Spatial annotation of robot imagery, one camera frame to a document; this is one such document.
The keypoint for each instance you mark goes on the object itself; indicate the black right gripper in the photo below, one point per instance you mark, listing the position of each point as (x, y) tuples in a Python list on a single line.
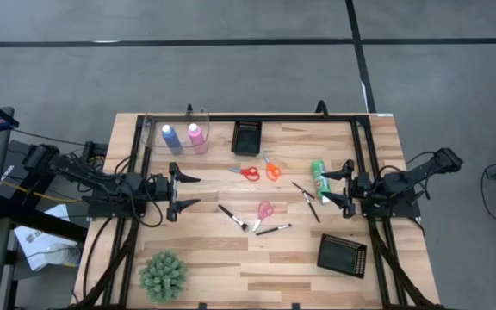
[(350, 189)]

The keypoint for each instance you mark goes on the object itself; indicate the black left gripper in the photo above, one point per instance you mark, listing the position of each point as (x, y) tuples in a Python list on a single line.
[(173, 189)]

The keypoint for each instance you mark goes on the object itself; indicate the green paint bottle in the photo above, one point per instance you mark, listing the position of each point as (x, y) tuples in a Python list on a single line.
[(320, 181)]

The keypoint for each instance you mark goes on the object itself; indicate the thin black paint brush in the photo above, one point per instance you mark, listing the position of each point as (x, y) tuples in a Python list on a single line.
[(269, 231), (301, 189), (312, 208)]

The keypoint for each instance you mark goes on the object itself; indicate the blue paint bottle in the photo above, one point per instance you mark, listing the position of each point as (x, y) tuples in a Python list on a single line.
[(171, 140)]

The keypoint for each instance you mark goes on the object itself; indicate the fluffy black brush silver ferrule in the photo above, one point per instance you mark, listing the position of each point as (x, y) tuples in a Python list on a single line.
[(231, 214)]

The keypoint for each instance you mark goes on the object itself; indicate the pink paint bottle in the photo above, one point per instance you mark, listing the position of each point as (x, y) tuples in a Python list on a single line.
[(198, 140)]

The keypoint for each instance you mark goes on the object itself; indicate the red scissors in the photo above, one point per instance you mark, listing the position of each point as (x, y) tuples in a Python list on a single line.
[(243, 171)]

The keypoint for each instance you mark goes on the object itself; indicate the orange scissors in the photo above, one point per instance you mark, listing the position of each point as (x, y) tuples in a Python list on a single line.
[(269, 165)]

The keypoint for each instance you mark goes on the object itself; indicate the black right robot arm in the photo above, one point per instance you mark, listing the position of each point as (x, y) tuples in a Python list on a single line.
[(420, 172)]

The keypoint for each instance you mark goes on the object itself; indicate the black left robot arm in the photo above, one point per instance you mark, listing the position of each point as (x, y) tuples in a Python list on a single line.
[(101, 185)]

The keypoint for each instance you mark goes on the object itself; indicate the clear plastic bin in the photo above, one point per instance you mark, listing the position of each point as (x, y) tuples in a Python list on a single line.
[(153, 129)]

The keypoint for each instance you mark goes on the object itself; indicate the black slotted plastic basket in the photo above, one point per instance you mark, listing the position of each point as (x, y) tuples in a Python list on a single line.
[(340, 256), (246, 140)]

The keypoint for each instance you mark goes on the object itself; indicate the black table clamp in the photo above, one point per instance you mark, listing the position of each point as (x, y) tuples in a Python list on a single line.
[(322, 108), (190, 109)]

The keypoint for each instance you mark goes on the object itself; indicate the green potted plant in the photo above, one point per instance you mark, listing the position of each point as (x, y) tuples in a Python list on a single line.
[(163, 275)]

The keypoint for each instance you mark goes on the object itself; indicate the white paper sheets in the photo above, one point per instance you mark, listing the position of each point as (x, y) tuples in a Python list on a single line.
[(37, 241)]

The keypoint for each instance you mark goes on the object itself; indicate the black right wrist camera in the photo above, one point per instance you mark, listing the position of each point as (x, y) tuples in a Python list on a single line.
[(364, 182)]

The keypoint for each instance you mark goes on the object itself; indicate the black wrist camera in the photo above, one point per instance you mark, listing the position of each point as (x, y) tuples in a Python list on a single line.
[(364, 182), (159, 183)]

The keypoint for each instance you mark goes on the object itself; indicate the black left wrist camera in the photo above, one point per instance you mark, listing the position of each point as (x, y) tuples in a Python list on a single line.
[(159, 183)]

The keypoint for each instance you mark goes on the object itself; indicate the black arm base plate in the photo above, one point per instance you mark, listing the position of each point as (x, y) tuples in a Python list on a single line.
[(114, 210), (394, 210)]

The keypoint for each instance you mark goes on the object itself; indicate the black aluminium table frame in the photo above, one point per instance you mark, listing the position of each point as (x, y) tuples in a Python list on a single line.
[(248, 118)]

